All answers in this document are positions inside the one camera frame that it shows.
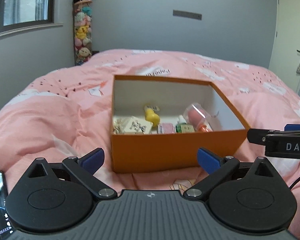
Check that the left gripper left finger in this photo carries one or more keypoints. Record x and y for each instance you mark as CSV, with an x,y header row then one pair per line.
x,y
92,161

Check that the plush toy storage column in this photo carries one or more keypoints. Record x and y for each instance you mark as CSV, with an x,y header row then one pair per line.
x,y
82,19

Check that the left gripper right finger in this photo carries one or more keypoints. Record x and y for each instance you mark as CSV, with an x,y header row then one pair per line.
x,y
208,161

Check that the green small dropper bottle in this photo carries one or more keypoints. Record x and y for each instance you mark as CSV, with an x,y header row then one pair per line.
x,y
183,127

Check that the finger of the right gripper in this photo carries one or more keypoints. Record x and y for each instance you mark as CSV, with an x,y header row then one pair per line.
x,y
292,127
262,136

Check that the dark framed window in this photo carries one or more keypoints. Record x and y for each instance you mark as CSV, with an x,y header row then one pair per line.
x,y
20,5

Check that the orange cardboard box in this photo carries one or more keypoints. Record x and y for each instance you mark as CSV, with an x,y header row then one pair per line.
x,y
170,96

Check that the white door with handle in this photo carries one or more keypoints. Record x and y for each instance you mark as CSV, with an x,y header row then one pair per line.
x,y
285,58

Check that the yellow white squeeze bottle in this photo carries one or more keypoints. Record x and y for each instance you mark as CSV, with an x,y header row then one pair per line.
x,y
151,114

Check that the clear plastic round case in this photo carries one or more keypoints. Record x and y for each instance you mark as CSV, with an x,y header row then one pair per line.
x,y
194,114

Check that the beige calligraphy drawstring pouch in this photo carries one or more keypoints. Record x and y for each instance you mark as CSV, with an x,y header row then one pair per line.
x,y
131,125

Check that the orange red small object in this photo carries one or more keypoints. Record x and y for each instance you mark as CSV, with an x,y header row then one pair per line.
x,y
204,128

